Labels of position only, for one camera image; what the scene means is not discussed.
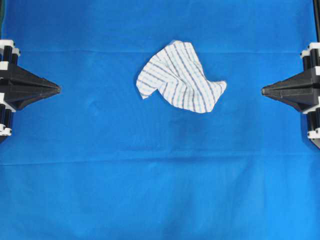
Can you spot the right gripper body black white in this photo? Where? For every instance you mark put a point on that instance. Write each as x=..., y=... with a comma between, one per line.
x=311, y=65

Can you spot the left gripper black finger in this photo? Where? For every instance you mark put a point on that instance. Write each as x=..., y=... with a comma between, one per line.
x=23, y=77
x=21, y=97

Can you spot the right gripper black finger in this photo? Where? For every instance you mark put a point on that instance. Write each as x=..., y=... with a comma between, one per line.
x=301, y=80
x=288, y=100

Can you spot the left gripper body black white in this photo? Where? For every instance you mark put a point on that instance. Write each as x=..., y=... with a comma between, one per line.
x=9, y=54

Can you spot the white blue striped towel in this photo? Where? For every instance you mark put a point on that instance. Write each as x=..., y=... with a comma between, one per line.
x=178, y=75

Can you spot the dark green panel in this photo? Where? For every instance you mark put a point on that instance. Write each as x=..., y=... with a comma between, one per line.
x=2, y=14

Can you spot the blue table cloth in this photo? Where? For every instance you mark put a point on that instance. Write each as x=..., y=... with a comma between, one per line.
x=98, y=162

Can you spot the black table edge rail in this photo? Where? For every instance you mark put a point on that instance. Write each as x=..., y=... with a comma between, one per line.
x=316, y=11

